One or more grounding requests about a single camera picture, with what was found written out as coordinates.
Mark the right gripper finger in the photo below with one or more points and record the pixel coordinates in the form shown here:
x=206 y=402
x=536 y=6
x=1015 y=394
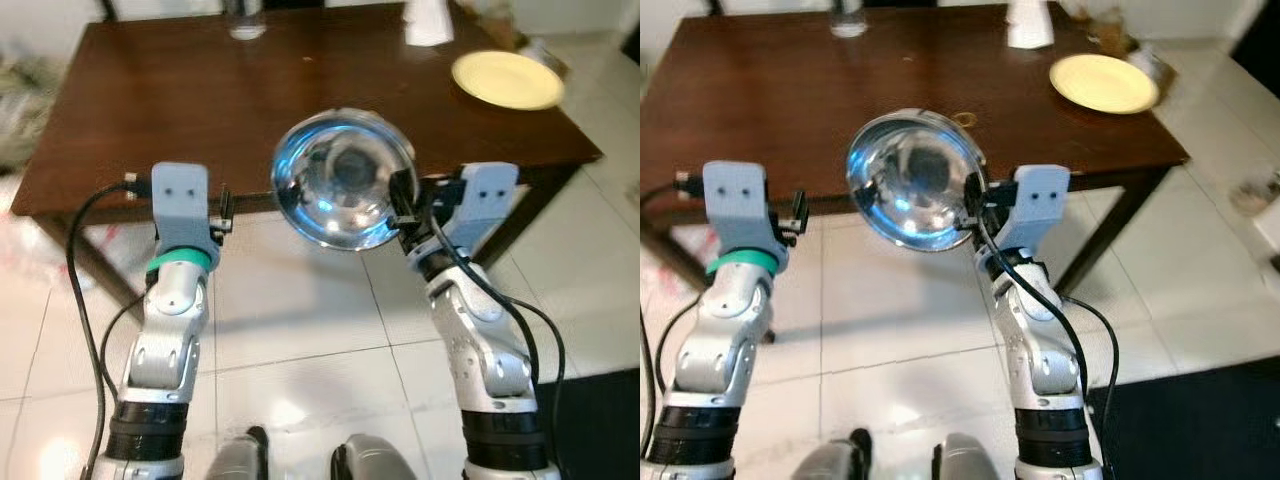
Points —
x=973 y=195
x=403 y=195

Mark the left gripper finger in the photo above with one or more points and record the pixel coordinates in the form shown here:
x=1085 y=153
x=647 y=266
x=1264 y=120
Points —
x=799 y=205
x=225 y=203

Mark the shiny steel bowl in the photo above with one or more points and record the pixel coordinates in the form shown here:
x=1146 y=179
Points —
x=330 y=180
x=905 y=180

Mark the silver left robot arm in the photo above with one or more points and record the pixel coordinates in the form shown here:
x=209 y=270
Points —
x=170 y=330
x=720 y=330

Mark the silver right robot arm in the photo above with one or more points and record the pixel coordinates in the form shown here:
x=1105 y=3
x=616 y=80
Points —
x=1045 y=350
x=490 y=350

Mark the yellow plate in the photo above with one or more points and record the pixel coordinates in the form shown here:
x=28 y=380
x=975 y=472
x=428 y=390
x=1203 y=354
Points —
x=505 y=80
x=1100 y=83

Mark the white paper cup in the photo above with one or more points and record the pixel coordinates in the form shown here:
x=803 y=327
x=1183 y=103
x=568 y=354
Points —
x=428 y=25
x=1030 y=25

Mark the clear drinking glass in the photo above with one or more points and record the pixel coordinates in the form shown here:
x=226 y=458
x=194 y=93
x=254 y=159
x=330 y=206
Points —
x=848 y=18
x=245 y=20

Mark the robot left leg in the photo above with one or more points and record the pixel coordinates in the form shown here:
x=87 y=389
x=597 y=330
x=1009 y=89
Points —
x=835 y=460
x=235 y=460

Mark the robot leg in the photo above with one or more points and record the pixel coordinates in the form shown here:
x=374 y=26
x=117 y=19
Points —
x=965 y=460
x=370 y=460
x=835 y=460
x=235 y=460

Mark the robot right leg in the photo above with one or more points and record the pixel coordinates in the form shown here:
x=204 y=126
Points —
x=370 y=460
x=965 y=460

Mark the black floor mat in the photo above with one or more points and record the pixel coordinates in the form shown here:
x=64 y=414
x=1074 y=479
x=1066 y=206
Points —
x=1190 y=420
x=600 y=430

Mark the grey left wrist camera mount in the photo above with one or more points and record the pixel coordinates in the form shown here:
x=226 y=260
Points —
x=180 y=205
x=738 y=205

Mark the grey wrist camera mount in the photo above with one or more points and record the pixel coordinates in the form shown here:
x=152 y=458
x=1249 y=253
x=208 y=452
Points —
x=1040 y=205
x=180 y=205
x=738 y=205
x=485 y=205

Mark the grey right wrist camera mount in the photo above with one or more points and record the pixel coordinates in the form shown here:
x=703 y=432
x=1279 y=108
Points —
x=485 y=205
x=1040 y=205

